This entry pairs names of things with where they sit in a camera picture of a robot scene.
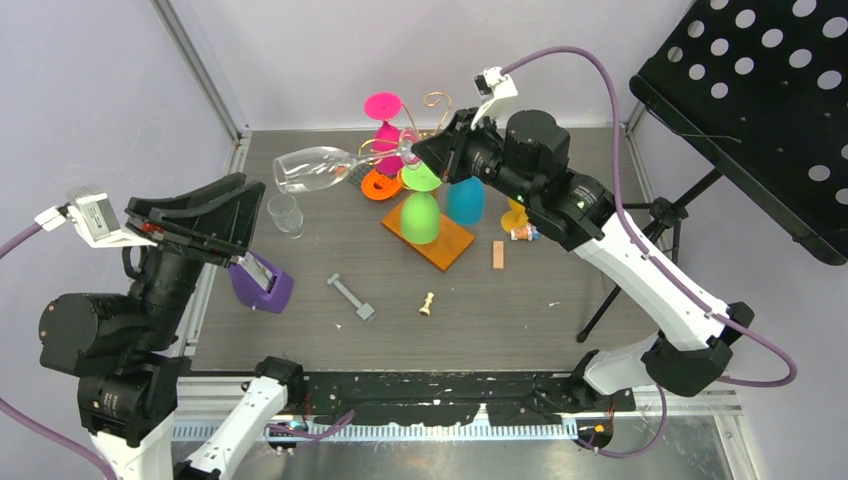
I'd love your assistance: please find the grey lego plate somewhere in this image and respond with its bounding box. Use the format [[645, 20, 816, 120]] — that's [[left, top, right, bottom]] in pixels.
[[347, 164, 373, 189]]

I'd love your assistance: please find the clear stemmed wine glass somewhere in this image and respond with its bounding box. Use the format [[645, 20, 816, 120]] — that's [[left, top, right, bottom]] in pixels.
[[272, 129, 420, 194]]

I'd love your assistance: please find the green plastic wine glass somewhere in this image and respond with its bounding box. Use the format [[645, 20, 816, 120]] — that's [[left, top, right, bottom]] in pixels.
[[400, 162, 442, 245]]

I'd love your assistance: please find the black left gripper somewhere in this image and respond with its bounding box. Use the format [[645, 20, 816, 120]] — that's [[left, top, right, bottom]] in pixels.
[[131, 168, 268, 343]]

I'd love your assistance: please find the clear glass tumbler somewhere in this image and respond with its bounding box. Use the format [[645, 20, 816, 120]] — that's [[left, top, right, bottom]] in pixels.
[[267, 193, 304, 239]]

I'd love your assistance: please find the yellow plastic wine glass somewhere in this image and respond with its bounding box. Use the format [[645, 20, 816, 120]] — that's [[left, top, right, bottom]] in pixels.
[[500, 199, 528, 233]]

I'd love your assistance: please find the blue plastic wine glass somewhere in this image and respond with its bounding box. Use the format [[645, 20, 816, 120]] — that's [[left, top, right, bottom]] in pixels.
[[445, 177, 485, 226]]

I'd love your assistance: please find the small wooden block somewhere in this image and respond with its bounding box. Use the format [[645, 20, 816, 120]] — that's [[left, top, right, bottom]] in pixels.
[[492, 240, 505, 270]]

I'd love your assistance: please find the small colourful toy figure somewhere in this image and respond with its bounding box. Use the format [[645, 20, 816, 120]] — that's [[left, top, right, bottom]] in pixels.
[[510, 224, 540, 241]]

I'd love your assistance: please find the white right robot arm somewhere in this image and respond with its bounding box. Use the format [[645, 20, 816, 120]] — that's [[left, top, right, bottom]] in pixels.
[[411, 109, 753, 411]]

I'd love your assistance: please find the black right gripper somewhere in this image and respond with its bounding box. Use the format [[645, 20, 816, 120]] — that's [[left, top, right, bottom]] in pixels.
[[412, 107, 538, 209]]

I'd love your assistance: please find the orange plastic U-shaped toy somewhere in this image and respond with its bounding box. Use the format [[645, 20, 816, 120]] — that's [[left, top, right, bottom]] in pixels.
[[360, 169, 405, 202]]

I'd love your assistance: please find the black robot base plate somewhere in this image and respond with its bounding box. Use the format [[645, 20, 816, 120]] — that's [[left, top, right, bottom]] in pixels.
[[281, 371, 636, 427]]

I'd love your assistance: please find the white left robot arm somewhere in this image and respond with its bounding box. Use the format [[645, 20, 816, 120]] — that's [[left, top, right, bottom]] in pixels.
[[39, 173, 307, 479]]

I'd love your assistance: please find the gold rack with wooden base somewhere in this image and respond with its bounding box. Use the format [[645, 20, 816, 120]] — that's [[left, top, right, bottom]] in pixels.
[[353, 92, 474, 272]]

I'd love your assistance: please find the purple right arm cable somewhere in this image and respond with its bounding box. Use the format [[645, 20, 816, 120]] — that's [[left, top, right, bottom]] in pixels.
[[500, 45, 799, 461]]

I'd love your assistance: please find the pink plastic wine glass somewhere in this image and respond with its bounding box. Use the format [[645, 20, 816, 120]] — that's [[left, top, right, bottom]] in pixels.
[[363, 92, 421, 177]]

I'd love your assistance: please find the grey metal T-shaped part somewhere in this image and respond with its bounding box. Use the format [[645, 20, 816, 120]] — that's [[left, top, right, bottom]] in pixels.
[[326, 274, 376, 323]]

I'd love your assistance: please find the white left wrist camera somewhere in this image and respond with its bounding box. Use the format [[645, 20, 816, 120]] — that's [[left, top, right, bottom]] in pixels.
[[34, 185, 156, 249]]

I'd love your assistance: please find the black music stand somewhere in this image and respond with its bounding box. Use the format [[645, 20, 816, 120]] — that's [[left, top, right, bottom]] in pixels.
[[575, 0, 848, 344]]

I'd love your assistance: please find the white chess piece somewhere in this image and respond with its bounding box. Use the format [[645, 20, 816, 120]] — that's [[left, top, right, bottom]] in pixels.
[[419, 292, 435, 316]]

